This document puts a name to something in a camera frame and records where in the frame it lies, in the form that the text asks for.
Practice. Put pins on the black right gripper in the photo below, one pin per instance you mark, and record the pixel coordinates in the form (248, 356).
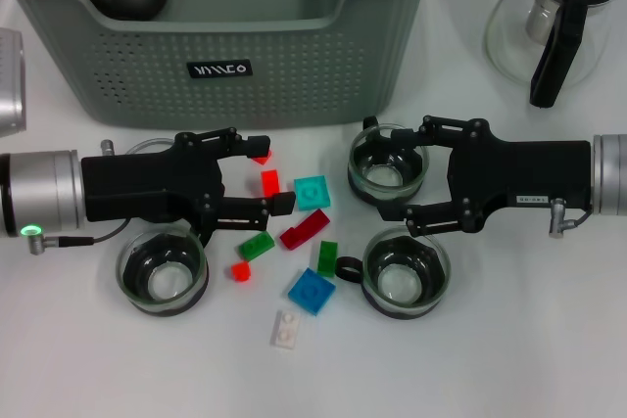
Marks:
(529, 173)

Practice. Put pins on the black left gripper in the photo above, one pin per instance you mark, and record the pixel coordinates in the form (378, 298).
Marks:
(147, 183)

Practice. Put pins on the glass teacup with black sleeve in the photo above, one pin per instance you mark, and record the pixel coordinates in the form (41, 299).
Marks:
(387, 178)
(161, 286)
(142, 145)
(404, 286)

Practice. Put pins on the long orange-red building block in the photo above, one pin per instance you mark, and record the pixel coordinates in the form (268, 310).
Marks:
(269, 183)

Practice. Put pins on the small red building block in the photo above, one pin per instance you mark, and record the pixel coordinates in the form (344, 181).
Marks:
(240, 272)
(262, 160)

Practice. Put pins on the teal square building block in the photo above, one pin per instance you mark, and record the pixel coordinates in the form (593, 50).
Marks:
(312, 193)

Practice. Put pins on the green building block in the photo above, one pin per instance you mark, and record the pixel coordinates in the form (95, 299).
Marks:
(257, 245)
(326, 257)

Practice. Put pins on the dark red building block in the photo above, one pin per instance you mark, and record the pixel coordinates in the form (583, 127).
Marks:
(306, 229)

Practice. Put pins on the grey-green perforated storage bin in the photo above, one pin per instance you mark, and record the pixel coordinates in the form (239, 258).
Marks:
(294, 70)

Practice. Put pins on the blue square building block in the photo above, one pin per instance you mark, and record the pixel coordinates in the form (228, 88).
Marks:
(311, 291)

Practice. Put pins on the white two-stud building block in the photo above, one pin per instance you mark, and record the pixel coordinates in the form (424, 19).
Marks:
(285, 330)

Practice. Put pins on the silver left gripper connector stub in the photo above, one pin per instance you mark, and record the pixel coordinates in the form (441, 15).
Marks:
(107, 147)

